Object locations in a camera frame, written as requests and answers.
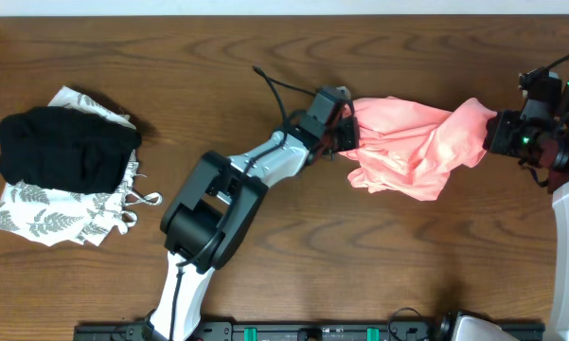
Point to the black folded garment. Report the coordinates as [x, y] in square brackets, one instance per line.
[61, 148]

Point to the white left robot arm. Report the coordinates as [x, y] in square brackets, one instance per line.
[209, 217]

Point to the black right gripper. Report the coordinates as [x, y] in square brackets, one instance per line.
[500, 128]

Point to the pink cloth garment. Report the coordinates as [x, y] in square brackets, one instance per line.
[412, 148]

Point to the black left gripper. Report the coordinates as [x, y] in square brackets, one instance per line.
[352, 134]

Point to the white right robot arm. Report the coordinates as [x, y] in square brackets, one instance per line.
[547, 97]

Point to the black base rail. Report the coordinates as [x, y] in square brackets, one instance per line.
[459, 325]

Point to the white fern-print drawstring bag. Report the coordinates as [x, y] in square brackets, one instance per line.
[50, 216]

